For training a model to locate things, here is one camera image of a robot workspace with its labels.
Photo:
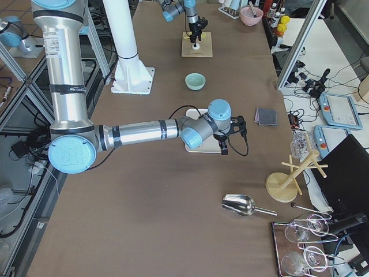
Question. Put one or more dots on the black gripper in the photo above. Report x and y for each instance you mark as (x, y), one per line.
(221, 139)
(193, 26)

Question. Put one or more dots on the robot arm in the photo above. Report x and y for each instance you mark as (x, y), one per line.
(75, 139)
(172, 9)

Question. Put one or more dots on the light green ceramic bowl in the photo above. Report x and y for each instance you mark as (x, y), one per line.
(195, 81)

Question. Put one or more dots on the pink bowl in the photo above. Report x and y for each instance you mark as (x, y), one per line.
(247, 16)

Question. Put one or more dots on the cream rabbit serving tray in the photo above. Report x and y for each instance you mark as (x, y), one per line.
(210, 145)

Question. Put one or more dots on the wooden cutting board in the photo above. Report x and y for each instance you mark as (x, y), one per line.
(203, 48)

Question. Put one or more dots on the folded grey cloth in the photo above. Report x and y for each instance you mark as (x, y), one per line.
(265, 117)

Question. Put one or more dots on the metal scoop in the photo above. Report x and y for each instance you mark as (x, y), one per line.
(243, 205)

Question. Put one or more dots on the wooden mug tree stand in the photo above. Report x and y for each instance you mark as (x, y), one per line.
(283, 187)

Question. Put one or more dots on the clear plastic container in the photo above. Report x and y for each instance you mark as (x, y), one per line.
(302, 143)

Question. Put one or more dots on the blue teach pendant lower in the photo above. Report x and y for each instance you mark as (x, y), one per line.
(328, 137)

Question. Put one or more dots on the blue teach pendant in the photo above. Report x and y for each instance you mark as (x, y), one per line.
(328, 137)
(339, 110)

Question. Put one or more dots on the blue teach pendant upper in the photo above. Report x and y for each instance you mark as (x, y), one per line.
(339, 110)

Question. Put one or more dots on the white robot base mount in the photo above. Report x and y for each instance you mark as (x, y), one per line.
(131, 75)

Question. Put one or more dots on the aluminium frame post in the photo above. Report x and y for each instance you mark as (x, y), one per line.
(303, 34)

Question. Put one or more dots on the wire glass rack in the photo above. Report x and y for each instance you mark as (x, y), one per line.
(298, 246)

